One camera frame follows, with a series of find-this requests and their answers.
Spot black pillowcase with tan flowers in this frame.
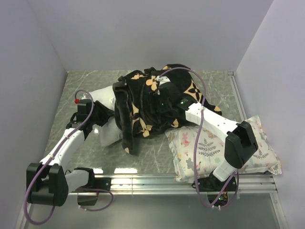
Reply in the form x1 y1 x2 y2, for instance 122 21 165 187
112 63 222 155

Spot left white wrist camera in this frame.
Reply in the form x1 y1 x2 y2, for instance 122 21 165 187
74 94 91 104

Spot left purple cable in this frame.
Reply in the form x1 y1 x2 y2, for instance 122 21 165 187
24 89 114 225

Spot aluminium mounting rail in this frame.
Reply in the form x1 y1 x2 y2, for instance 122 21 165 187
25 173 279 196

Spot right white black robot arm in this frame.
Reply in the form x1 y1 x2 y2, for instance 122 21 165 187
156 82 258 191

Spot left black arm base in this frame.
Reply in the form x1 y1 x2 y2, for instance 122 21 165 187
72 177 112 207

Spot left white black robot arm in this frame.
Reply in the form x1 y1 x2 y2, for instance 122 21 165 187
25 99 114 207

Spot white floral printed pillow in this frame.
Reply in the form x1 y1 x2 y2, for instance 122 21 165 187
165 115 282 183

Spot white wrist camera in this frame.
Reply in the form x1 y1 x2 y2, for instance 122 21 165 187
156 75 171 88
74 94 91 104

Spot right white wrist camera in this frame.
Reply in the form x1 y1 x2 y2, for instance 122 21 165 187
156 75 171 88

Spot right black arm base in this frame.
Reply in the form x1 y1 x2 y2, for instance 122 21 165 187
197 176 240 209

